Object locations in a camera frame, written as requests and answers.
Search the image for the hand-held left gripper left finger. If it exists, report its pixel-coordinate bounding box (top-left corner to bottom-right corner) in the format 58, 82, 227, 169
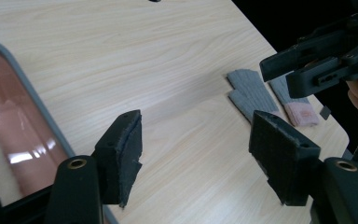
91, 108, 144, 209

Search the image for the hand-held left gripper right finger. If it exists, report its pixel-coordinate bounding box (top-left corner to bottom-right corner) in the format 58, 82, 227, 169
248, 109, 323, 207

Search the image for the grey fingerless glove pink cuff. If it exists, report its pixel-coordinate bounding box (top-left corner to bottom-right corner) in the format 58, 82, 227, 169
227, 68, 282, 124
268, 74, 321, 128

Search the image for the pink plastic basin grey rim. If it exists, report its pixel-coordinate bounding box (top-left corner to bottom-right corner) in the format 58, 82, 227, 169
0, 35, 119, 224

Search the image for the grey tape strip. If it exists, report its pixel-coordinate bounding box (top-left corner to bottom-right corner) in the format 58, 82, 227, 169
319, 105, 332, 120

